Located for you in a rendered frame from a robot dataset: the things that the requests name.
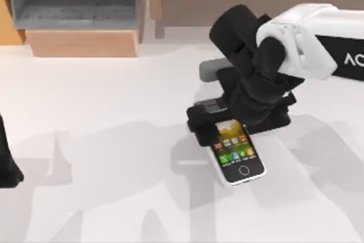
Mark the white smartphone with colourful screen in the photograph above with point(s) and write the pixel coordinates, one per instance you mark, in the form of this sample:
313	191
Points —
241	159

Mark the pale wooden drawer front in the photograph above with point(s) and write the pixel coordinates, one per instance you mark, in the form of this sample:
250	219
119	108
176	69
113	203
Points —
81	42

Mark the grey pierced drawer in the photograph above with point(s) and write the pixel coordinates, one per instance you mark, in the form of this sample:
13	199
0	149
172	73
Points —
76	4

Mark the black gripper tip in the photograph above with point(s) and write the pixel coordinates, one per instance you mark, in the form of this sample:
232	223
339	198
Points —
8	163

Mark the orange wooden cupboard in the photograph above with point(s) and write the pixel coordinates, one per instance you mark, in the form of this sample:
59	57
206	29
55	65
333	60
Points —
8	18

